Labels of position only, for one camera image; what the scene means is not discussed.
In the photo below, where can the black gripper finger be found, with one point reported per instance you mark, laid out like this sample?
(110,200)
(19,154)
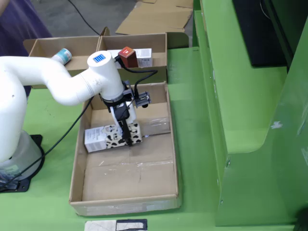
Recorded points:
(126,132)

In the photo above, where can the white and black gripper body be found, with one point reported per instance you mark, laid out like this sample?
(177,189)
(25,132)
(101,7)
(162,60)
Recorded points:
(122,111)

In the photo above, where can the cow print hand cream box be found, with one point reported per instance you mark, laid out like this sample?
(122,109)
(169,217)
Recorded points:
(96,142)

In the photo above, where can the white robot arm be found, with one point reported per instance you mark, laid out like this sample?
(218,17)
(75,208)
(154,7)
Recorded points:
(36,72)

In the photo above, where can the shallow cardboard tray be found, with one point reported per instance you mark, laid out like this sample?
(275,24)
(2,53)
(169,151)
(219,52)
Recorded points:
(130,178)

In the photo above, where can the open brown cardboard box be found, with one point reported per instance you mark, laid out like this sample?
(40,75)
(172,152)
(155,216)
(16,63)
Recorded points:
(79,47)
(158,74)

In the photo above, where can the open flat cardboard mailer box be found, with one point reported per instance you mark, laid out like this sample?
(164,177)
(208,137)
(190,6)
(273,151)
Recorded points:
(154,19)

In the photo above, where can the small red brown carton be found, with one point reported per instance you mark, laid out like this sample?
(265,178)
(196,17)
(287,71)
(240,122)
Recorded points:
(130,60)

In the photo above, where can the flat white carton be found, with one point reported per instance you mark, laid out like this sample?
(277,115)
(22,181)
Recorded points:
(144,59)

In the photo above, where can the white and teal bottle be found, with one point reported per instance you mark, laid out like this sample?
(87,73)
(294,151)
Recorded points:
(63,56)

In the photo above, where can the green metal shelf stand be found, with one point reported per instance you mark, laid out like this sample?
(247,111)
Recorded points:
(240,96)

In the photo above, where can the person in purple shirt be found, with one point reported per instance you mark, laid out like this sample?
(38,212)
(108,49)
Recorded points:
(19,24)

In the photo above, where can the paper card with black frame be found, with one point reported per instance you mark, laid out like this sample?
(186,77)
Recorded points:
(101,226)

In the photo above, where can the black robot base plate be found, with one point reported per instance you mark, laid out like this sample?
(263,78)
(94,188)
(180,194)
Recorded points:
(22,186)

